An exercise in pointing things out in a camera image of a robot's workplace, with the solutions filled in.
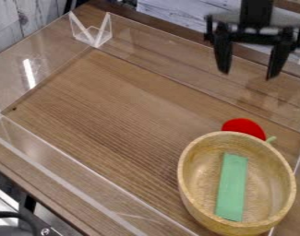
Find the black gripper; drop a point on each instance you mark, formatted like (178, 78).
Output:
(257, 23)

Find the green rectangular block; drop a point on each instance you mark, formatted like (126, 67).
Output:
(230, 194)

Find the light wooden bowl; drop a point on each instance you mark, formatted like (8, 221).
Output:
(269, 187)

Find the red toy apple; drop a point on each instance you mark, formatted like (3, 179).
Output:
(245, 126)

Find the clear acrylic corner bracket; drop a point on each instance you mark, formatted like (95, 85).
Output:
(91, 35)

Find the clear acrylic tray wall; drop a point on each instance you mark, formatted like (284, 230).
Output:
(96, 207)

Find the black metal table bracket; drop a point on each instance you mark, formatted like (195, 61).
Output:
(31, 221)

